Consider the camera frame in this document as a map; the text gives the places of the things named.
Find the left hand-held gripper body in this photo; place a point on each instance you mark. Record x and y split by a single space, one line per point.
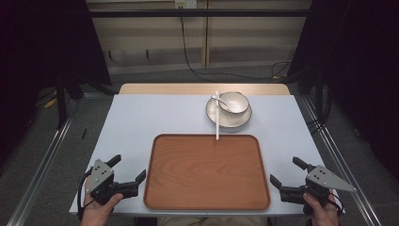
99 175

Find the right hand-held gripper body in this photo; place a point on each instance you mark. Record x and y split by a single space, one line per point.
326 180

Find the brown wooden tray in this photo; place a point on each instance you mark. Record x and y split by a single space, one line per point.
207 175

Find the white round plate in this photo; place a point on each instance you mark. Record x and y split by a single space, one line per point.
232 121

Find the white bowl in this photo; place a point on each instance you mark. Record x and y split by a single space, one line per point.
239 105

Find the white ceramic spoon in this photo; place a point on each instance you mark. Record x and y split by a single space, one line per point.
219 100

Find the person's right hand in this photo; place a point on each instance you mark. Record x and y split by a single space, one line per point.
323 216

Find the person's left hand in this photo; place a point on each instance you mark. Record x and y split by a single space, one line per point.
97 213

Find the small black floor object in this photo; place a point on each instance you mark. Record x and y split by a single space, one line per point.
84 134

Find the black metal stand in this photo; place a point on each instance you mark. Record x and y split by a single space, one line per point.
60 103

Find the yellow floor tape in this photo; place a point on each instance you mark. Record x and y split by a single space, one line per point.
50 103

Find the black curtain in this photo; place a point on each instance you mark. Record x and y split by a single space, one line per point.
360 62
37 47

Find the black horizontal bar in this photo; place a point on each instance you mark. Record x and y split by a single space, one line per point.
251 13

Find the metal floor rail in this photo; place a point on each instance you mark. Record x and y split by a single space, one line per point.
40 175
332 147

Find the white wall socket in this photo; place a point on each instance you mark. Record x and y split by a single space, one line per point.
185 3

